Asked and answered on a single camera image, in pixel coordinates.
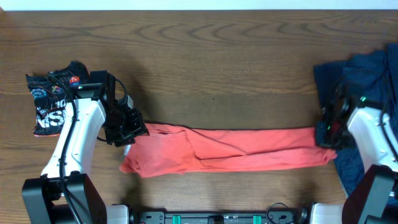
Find orange red t-shirt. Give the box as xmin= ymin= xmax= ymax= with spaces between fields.
xmin=119 ymin=123 xmax=337 ymax=178

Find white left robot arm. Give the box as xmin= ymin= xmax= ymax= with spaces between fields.
xmin=22 ymin=83 xmax=148 ymax=223

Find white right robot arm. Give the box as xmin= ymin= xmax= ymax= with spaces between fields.
xmin=309 ymin=96 xmax=397 ymax=224

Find dark blue denim garment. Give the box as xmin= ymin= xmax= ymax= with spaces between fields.
xmin=313 ymin=44 xmax=397 ymax=196

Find black printed folded shirt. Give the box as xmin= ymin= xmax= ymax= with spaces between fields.
xmin=25 ymin=61 xmax=89 ymax=137

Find black coiled base cable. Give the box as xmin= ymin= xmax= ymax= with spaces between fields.
xmin=265 ymin=203 xmax=296 ymax=224

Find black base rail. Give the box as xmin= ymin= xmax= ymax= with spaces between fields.
xmin=136 ymin=208 xmax=309 ymax=224

